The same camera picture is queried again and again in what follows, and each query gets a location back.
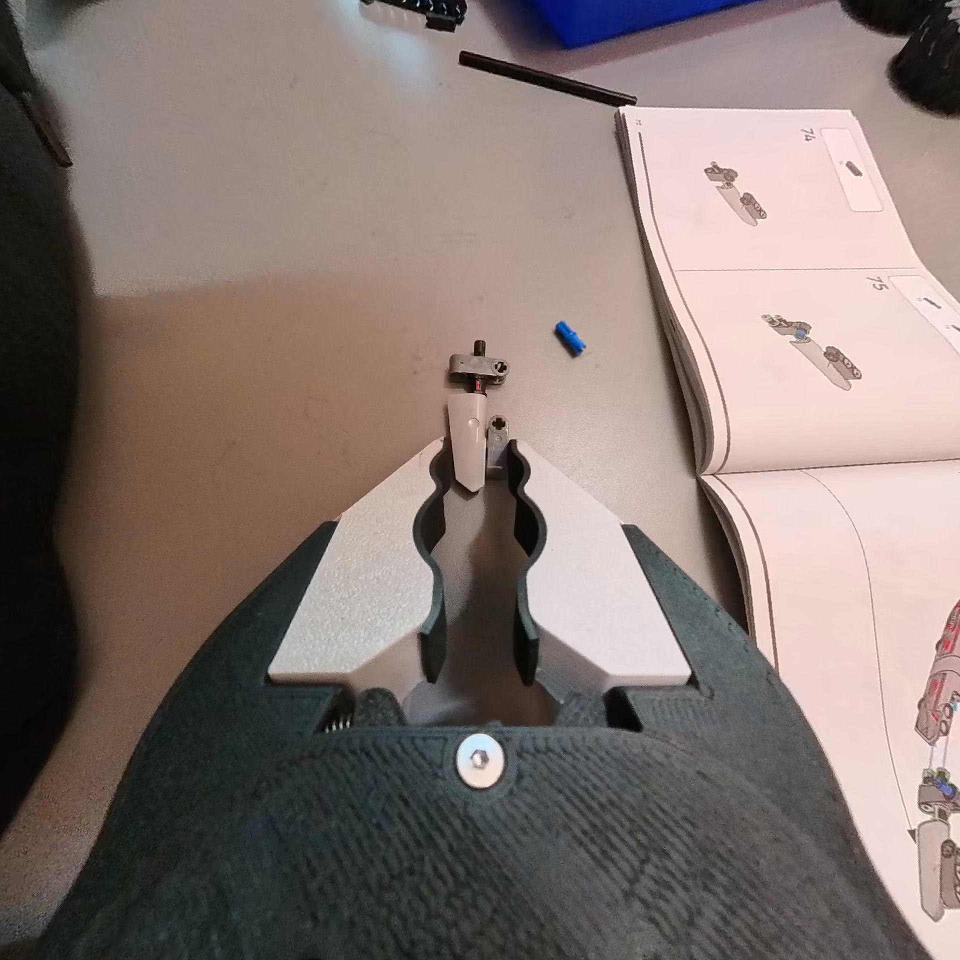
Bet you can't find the black rubber tire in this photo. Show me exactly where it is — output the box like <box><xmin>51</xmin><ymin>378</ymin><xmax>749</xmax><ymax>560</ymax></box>
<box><xmin>840</xmin><ymin>0</ymin><xmax>960</xmax><ymax>39</ymax></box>
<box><xmin>887</xmin><ymin>26</ymin><xmax>960</xmax><ymax>118</ymax></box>

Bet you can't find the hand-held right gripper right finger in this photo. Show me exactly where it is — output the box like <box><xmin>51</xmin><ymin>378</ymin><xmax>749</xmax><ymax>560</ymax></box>
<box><xmin>508</xmin><ymin>439</ymin><xmax>693</xmax><ymax>687</ymax></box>

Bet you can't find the blue box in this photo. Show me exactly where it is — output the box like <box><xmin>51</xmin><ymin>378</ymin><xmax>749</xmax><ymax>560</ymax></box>
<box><xmin>525</xmin><ymin>0</ymin><xmax>760</xmax><ymax>51</ymax></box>

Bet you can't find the long black axle rod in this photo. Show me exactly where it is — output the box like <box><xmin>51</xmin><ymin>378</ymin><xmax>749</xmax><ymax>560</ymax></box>
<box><xmin>459</xmin><ymin>50</ymin><xmax>639</xmax><ymax>107</ymax></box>

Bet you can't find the grey brick assembly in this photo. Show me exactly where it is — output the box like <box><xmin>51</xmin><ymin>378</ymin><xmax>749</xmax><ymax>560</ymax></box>
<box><xmin>447</xmin><ymin>339</ymin><xmax>515</xmax><ymax>494</ymax></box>

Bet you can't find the person's dark clothing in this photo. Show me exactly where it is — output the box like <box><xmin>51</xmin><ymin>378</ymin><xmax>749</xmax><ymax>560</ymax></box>
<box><xmin>0</xmin><ymin>75</ymin><xmax>97</xmax><ymax>835</ymax></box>

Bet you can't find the black brick part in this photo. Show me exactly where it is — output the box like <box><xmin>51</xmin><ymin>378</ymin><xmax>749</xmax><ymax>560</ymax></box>
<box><xmin>360</xmin><ymin>0</ymin><xmax>468</xmax><ymax>35</ymax></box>

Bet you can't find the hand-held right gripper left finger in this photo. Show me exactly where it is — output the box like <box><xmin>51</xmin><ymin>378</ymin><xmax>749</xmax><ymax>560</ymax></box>
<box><xmin>266</xmin><ymin>438</ymin><xmax>451</xmax><ymax>685</ymax></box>

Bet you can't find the open instruction booklet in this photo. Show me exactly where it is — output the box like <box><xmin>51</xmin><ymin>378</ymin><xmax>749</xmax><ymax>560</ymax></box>
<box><xmin>615</xmin><ymin>105</ymin><xmax>960</xmax><ymax>931</ymax></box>

